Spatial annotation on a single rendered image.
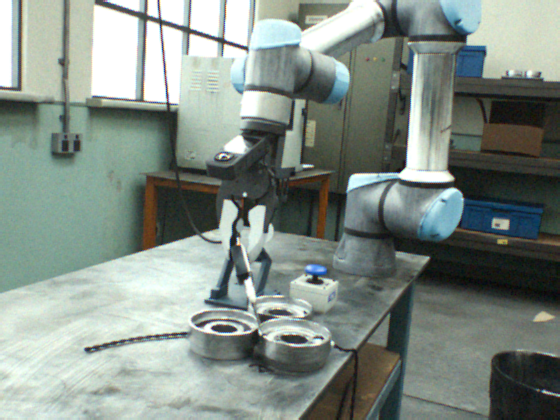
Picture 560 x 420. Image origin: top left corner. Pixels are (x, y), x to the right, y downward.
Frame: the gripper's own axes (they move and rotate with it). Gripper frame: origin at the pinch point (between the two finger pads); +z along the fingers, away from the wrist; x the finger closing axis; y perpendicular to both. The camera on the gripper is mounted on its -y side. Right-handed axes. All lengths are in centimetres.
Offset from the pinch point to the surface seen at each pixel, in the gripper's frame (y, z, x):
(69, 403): -26.5, 16.8, 5.3
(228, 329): -1.3, 11.2, -0.8
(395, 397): 78, 40, -14
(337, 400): 42, 33, -8
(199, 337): -8.5, 11.3, -0.1
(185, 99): 198, -51, 144
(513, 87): 331, -97, -17
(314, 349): -4.2, 10.0, -15.4
